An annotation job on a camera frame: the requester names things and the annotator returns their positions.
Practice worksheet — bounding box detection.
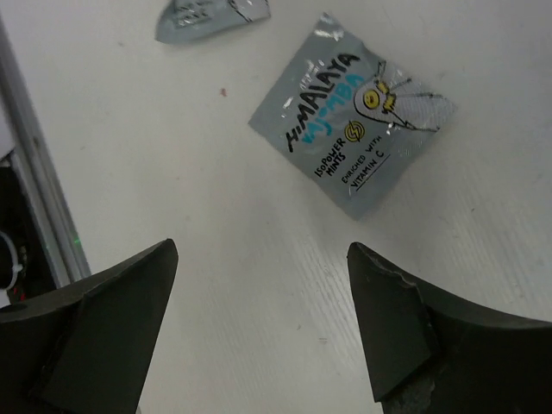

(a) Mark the grey Himalaya mints packet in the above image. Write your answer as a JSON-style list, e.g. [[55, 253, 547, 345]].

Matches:
[[249, 14, 455, 219]]

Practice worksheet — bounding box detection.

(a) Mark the aluminium table frame rail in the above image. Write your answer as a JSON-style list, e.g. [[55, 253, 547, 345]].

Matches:
[[1, 25, 91, 288]]

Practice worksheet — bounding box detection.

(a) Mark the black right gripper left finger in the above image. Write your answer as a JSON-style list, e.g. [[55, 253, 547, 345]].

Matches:
[[1, 239, 178, 413]]

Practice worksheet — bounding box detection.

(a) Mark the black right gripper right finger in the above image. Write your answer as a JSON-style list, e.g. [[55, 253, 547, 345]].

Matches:
[[348, 242, 551, 413]]

